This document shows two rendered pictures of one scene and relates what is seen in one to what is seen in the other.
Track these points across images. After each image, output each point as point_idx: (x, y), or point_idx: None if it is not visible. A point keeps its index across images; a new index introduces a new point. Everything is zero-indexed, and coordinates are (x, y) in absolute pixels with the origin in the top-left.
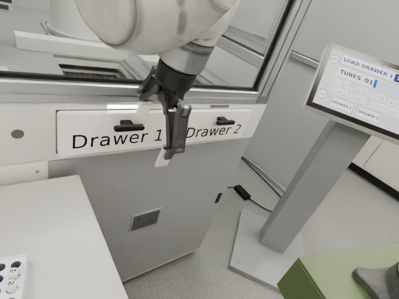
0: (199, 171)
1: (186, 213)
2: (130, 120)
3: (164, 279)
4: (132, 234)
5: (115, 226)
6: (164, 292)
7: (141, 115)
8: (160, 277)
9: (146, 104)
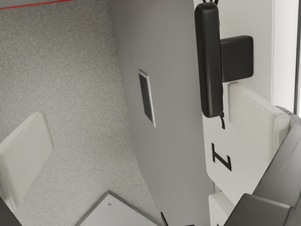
0: (185, 214)
1: (153, 162)
2: (246, 76)
3: (115, 111)
4: (138, 75)
5: (140, 48)
6: (100, 106)
7: (244, 112)
8: (119, 106)
9: (271, 144)
